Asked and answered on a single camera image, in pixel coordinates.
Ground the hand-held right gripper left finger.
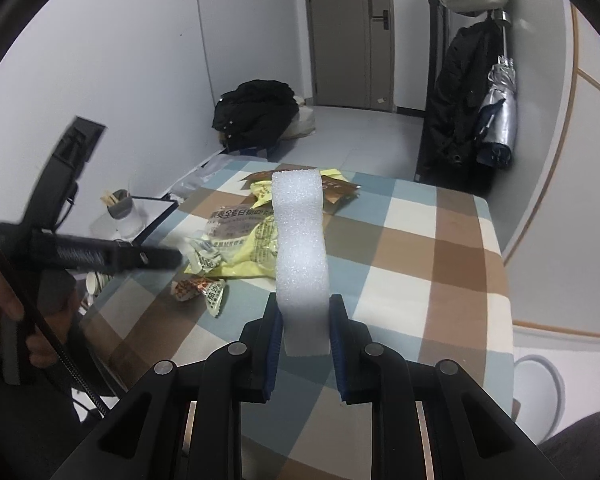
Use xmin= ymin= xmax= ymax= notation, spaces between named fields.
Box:
xmin=50 ymin=294 xmax=286 ymax=480

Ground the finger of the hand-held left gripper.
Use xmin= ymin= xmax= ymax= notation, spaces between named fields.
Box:
xmin=111 ymin=240 xmax=184 ymax=275

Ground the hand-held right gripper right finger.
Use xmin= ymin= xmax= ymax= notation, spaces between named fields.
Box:
xmin=328 ymin=294 xmax=546 ymax=480

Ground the white green candy wrapper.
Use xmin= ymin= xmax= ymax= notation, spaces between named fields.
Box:
xmin=186 ymin=236 xmax=232 ymax=274

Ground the white tube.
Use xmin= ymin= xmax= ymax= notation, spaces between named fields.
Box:
xmin=271 ymin=170 xmax=329 ymax=358

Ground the clear yellow bread bag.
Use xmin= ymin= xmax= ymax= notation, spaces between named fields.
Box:
xmin=204 ymin=204 xmax=281 ymax=281

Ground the person's left forearm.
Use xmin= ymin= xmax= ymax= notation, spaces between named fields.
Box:
xmin=0 ymin=355 xmax=111 ymax=480

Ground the person's left hand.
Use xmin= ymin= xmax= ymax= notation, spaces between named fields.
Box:
xmin=0 ymin=266 xmax=78 ymax=368

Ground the white round container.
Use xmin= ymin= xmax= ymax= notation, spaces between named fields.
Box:
xmin=90 ymin=207 xmax=149 ymax=242

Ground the grey cup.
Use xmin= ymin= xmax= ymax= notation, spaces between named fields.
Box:
xmin=107 ymin=189 xmax=134 ymax=220

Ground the paper cup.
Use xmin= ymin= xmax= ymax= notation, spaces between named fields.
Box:
xmin=84 ymin=270 xmax=107 ymax=307

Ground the orange white snack wrapper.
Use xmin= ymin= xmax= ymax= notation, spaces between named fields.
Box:
xmin=172 ymin=275 xmax=229 ymax=319

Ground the grey plastic mailing bag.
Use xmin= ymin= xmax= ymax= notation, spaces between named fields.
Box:
xmin=169 ymin=156 xmax=242 ymax=202

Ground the checked tablecloth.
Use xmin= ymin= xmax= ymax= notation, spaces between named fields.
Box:
xmin=80 ymin=162 xmax=514 ymax=480

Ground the yellow snack wrapper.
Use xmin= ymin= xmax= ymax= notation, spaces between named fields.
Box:
xmin=249 ymin=169 xmax=352 ymax=208

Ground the black bag pile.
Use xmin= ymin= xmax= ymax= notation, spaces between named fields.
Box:
xmin=211 ymin=80 xmax=301 ymax=154

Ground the grey round bin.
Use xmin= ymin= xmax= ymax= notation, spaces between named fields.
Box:
xmin=512 ymin=354 xmax=566 ymax=442

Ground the white cloth bag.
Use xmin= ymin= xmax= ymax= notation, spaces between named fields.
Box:
xmin=284 ymin=104 xmax=317 ymax=140

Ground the person's leg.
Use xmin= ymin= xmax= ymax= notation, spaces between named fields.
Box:
xmin=534 ymin=406 xmax=600 ymax=480

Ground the black backpack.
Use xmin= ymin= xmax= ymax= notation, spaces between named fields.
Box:
xmin=420 ymin=22 xmax=497 ymax=196

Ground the black framed glass door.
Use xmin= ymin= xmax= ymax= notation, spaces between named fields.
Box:
xmin=414 ymin=0 xmax=451 ymax=184

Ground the silver folding umbrella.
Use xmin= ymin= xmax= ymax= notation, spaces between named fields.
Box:
xmin=477 ymin=10 xmax=519 ymax=169

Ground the grey door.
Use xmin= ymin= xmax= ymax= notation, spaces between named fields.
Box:
xmin=302 ymin=0 xmax=397 ymax=112

